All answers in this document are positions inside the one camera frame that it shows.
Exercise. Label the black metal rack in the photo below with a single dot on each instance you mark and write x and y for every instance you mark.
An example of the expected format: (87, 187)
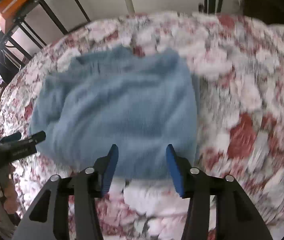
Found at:
(34, 25)

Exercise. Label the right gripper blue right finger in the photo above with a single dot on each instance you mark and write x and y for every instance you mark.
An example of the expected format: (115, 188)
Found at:
(236, 215)

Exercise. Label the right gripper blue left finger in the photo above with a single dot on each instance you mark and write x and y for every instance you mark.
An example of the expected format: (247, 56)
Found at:
(47, 217)

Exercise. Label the floral bed cover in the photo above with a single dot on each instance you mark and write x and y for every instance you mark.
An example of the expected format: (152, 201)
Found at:
(241, 65)

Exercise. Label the blue fleece jacket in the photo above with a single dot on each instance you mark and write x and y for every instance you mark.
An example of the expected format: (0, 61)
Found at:
(113, 97)

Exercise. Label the person left hand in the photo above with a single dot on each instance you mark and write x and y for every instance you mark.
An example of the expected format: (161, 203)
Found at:
(9, 195)

